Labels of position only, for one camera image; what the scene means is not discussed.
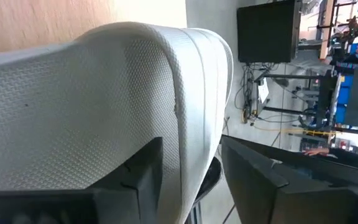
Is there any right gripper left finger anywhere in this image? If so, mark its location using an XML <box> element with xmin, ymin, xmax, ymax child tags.
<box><xmin>0</xmin><ymin>136</ymin><xmax>164</xmax><ymax>224</ymax></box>

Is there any yellow cable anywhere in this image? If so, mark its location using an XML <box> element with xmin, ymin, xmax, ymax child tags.
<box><xmin>242</xmin><ymin>108</ymin><xmax>335</xmax><ymax>136</ymax></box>

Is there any black round stool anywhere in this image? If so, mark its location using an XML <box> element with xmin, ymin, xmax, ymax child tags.
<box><xmin>194</xmin><ymin>156</ymin><xmax>223</xmax><ymax>203</ymax></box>

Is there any person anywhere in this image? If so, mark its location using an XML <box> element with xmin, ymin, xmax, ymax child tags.
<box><xmin>303</xmin><ymin>146</ymin><xmax>358</xmax><ymax>174</ymax></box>

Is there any light grey slide sandal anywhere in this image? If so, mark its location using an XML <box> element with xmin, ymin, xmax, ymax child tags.
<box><xmin>0</xmin><ymin>21</ymin><xmax>234</xmax><ymax>224</ymax></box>

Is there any black flat screen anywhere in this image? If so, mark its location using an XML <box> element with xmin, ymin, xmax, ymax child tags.
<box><xmin>236</xmin><ymin>0</ymin><xmax>301</xmax><ymax>64</ymax></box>

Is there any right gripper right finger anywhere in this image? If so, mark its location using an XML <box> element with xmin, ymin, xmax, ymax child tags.
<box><xmin>221</xmin><ymin>135</ymin><xmax>358</xmax><ymax>224</ymax></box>

